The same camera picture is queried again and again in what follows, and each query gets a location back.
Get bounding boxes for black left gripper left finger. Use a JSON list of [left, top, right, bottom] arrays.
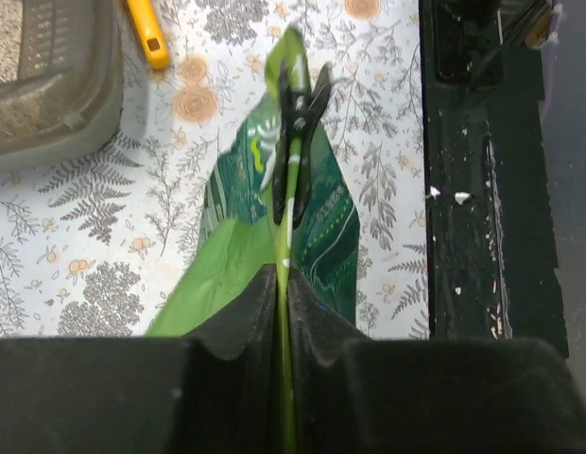
[[0, 271, 276, 453]]

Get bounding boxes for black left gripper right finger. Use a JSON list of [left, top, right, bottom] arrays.
[[288, 271, 586, 453]]

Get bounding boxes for green cat litter bag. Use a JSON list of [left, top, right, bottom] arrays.
[[148, 27, 359, 453]]

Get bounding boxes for black bag clip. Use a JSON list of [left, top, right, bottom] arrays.
[[271, 63, 333, 228]]

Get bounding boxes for yellow plastic scoop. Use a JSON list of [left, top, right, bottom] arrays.
[[125, 0, 171, 71]]

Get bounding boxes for grey litter box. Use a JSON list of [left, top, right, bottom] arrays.
[[0, 0, 124, 173]]

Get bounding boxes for floral table mat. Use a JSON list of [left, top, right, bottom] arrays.
[[0, 1, 429, 339]]

